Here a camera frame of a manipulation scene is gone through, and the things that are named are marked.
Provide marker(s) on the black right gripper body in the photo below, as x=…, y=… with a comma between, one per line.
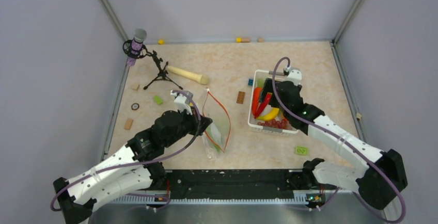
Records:
x=267, y=89

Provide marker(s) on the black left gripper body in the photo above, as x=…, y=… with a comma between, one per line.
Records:
x=189, y=125

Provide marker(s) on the red toy chili pepper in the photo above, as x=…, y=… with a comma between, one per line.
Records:
x=263, y=105

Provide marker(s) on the white perforated plastic basket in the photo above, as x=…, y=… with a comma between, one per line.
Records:
x=252, y=122

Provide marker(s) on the green toy cucumber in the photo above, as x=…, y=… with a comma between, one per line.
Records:
x=214, y=136

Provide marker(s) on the clear zip bag orange zipper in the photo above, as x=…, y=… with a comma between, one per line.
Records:
x=212, y=108

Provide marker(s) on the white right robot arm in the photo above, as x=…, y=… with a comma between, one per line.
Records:
x=377, y=176

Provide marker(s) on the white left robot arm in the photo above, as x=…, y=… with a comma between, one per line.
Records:
x=136, y=165

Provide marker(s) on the yellow toy banana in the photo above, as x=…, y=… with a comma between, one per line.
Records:
x=270, y=116

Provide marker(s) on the orange toy carrot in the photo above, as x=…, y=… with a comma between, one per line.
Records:
x=256, y=93

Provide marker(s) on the red toy grapes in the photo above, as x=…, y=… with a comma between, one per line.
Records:
x=274, y=124

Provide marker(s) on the small green block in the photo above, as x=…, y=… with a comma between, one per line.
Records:
x=158, y=100

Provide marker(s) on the tan wooden block left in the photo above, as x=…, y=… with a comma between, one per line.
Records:
x=128, y=124

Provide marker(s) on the brown toy brick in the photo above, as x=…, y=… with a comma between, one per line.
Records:
x=240, y=97

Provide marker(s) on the black microphone tripod stand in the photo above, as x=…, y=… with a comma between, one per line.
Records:
x=162, y=74

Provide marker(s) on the small beige wooden piece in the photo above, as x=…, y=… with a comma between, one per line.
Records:
x=135, y=87

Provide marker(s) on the wooden rolling pin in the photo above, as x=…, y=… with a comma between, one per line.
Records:
x=199, y=78

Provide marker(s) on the green two-stud brick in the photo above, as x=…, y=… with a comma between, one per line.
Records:
x=302, y=151

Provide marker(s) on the yellow and wood peg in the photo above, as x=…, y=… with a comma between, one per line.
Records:
x=243, y=39

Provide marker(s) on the purple grey microphone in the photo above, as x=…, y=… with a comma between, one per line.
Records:
x=134, y=48

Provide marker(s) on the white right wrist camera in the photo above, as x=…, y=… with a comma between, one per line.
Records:
x=293, y=75

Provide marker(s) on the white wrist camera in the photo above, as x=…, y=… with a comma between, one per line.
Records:
x=182, y=100
x=293, y=75

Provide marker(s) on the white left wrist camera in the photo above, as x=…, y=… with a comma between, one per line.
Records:
x=182, y=100

